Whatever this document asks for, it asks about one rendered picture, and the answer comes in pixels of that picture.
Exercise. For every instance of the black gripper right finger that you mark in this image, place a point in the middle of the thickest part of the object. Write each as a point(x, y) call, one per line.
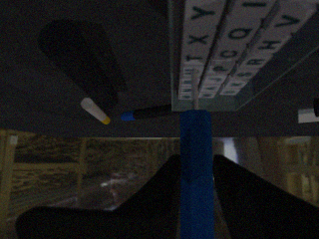
point(256, 209)

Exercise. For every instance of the keyboard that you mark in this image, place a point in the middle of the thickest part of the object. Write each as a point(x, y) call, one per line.
point(238, 48)

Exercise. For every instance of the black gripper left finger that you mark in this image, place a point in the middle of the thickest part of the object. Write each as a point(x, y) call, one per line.
point(150, 214)

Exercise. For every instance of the blue stylus with grey tip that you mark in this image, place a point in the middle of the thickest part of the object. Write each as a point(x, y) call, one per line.
point(196, 201)

